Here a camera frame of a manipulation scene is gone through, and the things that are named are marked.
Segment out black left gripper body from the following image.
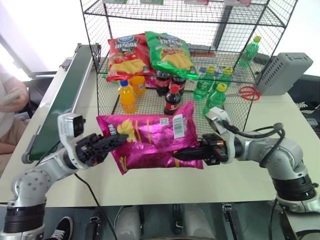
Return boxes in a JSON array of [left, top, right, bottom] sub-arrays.
[[74, 133, 109, 168]]

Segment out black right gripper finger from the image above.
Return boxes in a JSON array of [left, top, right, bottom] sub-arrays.
[[183, 146, 209, 155], [171, 151, 209, 163]]

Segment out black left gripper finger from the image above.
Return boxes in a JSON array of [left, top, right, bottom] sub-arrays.
[[100, 133, 130, 148], [98, 142, 121, 158]]

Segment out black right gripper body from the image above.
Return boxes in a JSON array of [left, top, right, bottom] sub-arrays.
[[199, 133, 230, 167]]

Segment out green conveyor belt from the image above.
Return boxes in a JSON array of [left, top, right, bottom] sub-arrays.
[[21, 42, 103, 165]]

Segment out orange soda bottle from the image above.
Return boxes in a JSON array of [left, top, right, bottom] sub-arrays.
[[129, 75, 147, 96], [118, 79, 138, 115]]

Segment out green soda bottle yellow cap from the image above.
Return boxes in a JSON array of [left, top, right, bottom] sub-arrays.
[[201, 82, 228, 116], [236, 35, 263, 69], [215, 66, 234, 89], [193, 66, 216, 101]]

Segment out cola bottle red cap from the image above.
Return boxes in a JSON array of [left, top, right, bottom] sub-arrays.
[[172, 75, 187, 96], [155, 70, 174, 98], [163, 84, 183, 116]]

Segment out small magenta chip bag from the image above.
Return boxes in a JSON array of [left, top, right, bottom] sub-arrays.
[[144, 74, 158, 89]]

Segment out pale rounded robot leg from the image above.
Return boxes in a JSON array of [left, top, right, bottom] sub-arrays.
[[115, 204, 143, 240], [183, 206, 218, 240]]

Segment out black office chair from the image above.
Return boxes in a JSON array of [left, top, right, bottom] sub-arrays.
[[21, 70, 59, 119]]

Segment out black sneaker white sole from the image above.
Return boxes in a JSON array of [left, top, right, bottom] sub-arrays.
[[44, 215, 75, 240]]

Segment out red chip bag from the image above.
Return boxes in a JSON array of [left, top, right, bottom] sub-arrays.
[[105, 33, 157, 83]]

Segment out seated person in white shirt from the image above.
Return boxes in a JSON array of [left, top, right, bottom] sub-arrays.
[[0, 61, 32, 177]]

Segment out green chip bag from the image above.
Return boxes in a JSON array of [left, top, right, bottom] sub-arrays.
[[144, 30, 200, 81]]

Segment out black shoe white laces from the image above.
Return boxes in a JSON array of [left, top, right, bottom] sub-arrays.
[[292, 99, 320, 113]]

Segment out grey vented box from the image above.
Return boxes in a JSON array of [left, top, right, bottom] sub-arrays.
[[254, 52, 314, 97]]

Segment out black power adapter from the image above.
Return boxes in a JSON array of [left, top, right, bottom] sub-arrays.
[[253, 52, 271, 64]]

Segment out pink box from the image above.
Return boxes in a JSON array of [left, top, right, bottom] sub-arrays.
[[183, 0, 210, 6], [223, 0, 251, 8]]

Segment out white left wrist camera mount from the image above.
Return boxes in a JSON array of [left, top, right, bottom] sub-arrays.
[[57, 112, 89, 171]]

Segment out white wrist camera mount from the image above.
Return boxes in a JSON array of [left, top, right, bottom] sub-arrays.
[[57, 112, 89, 171], [204, 106, 237, 161]]

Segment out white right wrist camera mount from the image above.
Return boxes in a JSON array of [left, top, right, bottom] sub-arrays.
[[204, 106, 237, 161]]

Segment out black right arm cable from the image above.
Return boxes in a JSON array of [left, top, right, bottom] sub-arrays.
[[220, 121, 286, 169]]

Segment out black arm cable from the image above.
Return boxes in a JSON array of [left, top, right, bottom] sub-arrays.
[[73, 172, 119, 240], [220, 121, 286, 169]]

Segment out black wire mesh rack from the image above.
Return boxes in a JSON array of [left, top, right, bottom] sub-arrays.
[[79, 0, 299, 134]]

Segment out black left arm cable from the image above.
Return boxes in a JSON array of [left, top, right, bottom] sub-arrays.
[[73, 172, 119, 240]]

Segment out black strap with buckle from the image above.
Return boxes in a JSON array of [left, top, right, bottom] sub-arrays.
[[171, 203, 185, 235], [85, 215, 103, 240], [220, 203, 243, 240]]

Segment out red handled scissors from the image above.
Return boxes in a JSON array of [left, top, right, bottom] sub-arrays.
[[238, 85, 262, 102]]

